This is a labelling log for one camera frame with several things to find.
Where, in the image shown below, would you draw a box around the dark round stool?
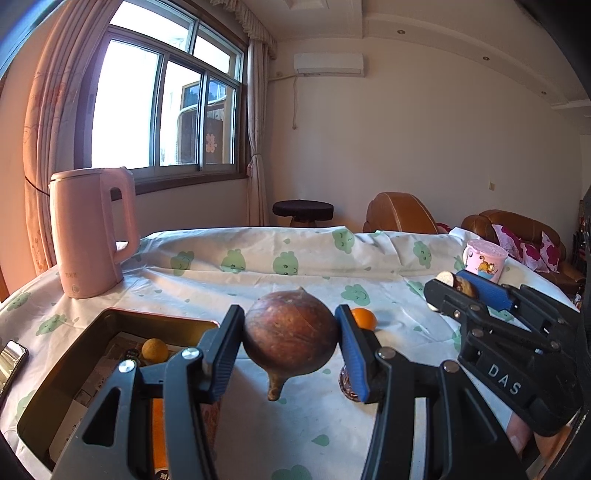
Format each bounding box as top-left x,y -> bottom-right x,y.
272,199 -> 334,228

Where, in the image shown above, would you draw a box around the small smooth orange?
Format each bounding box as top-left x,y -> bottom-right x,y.
351,308 -> 378,331

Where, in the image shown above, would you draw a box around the magenta floral cushion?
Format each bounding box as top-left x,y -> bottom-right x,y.
522,231 -> 561,274
492,224 -> 525,263

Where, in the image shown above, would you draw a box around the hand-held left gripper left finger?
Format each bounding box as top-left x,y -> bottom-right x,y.
51,304 -> 245,480

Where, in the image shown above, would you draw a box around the beige curtain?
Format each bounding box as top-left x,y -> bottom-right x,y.
235,0 -> 279,227

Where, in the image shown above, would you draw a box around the gold tin box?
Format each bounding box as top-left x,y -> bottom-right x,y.
16,308 -> 221,480

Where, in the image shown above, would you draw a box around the brown cylinder with white end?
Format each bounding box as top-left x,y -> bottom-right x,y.
436,271 -> 479,299

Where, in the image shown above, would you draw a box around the sliding window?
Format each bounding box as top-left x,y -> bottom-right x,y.
76,0 -> 250,195

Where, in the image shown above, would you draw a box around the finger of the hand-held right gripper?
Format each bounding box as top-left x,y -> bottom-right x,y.
424,277 -> 542,352
457,270 -> 581,354

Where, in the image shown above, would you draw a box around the brown round fruit with stem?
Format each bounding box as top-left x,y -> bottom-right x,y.
243,287 -> 341,401

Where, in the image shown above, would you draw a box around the white air conditioner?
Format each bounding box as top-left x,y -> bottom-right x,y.
294,52 -> 365,77

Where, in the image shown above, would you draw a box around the silver phone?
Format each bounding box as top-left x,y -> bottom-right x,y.
0,340 -> 29,407

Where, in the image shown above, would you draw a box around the pink patterned curtain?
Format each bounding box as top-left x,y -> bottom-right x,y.
22,0 -> 126,278

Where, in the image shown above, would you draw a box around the person's right hand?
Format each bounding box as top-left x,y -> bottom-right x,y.
507,410 -> 574,468

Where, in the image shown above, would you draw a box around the white tablecloth with green prints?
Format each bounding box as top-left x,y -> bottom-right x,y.
0,225 -> 583,480

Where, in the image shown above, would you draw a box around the printed paper leaflets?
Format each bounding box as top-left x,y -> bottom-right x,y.
48,330 -> 185,464

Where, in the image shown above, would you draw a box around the pink cartoon cup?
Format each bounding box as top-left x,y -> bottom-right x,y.
463,239 -> 509,284

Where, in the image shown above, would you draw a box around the pink electric kettle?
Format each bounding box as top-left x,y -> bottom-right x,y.
48,167 -> 141,300

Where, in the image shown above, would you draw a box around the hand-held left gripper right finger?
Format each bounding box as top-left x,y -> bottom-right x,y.
334,304 -> 529,480

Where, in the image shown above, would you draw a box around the brown leather chair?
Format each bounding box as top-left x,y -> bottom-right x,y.
363,191 -> 439,234

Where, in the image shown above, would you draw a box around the brown leather sofa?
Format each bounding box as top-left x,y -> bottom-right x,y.
461,209 -> 587,296

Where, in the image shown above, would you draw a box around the small yellow fruit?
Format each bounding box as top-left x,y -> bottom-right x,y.
141,338 -> 170,363

